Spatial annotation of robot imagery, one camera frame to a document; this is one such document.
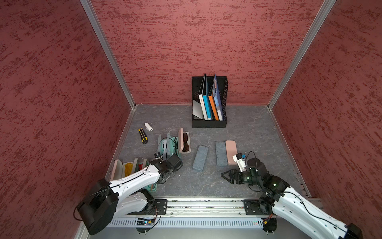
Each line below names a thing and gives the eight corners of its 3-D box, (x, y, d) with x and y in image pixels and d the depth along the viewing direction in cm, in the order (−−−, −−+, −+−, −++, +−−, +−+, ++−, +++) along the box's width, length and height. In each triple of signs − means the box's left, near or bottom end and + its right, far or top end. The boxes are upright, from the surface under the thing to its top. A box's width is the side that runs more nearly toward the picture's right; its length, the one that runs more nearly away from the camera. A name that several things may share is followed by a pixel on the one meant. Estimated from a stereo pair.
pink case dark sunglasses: (179, 154, 95) (178, 148, 89) (178, 133, 105) (178, 127, 99) (191, 153, 95) (191, 147, 90) (189, 133, 106) (189, 127, 100)
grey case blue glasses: (217, 165, 90) (217, 163, 88) (214, 143, 100) (215, 141, 98) (227, 165, 90) (228, 163, 88) (224, 143, 100) (224, 141, 98)
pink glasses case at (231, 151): (227, 165, 90) (228, 163, 88) (224, 142, 101) (225, 140, 98) (238, 165, 90) (239, 163, 88) (234, 142, 101) (235, 140, 98)
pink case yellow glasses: (117, 179, 85) (110, 174, 78) (119, 165, 91) (113, 159, 84) (138, 176, 87) (134, 171, 80) (139, 162, 92) (135, 156, 85)
